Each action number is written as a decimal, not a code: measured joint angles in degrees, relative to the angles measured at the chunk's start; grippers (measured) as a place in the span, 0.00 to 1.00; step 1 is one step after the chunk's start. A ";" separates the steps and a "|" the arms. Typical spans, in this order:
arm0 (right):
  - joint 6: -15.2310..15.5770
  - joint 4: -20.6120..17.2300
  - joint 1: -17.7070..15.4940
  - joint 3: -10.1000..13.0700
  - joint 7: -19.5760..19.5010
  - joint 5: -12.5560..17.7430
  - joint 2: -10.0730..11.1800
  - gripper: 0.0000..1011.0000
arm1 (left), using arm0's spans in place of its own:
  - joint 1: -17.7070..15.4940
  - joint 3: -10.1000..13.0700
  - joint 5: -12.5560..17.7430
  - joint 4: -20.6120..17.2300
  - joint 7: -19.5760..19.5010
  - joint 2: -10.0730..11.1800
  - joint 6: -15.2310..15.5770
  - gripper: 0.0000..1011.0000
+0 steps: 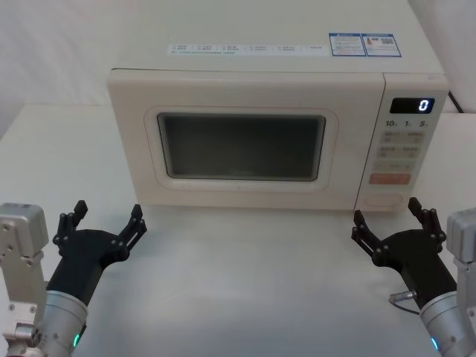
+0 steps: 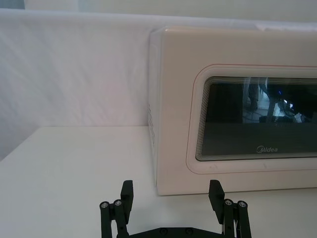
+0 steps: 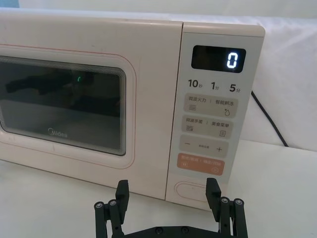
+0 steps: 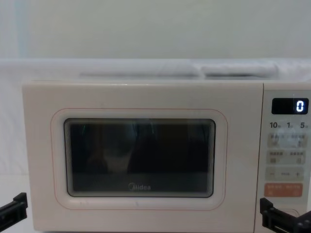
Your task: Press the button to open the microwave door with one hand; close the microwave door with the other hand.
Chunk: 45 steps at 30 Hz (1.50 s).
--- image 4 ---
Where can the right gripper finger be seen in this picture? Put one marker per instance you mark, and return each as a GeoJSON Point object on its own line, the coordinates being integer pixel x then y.
{"type": "Point", "coordinates": [268, 211]}

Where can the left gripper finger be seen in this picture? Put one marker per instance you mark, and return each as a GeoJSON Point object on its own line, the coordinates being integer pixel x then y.
{"type": "Point", "coordinates": [17, 206]}

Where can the cream microwave oven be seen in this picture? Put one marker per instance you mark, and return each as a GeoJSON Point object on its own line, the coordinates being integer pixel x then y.
{"type": "Point", "coordinates": [145, 97]}

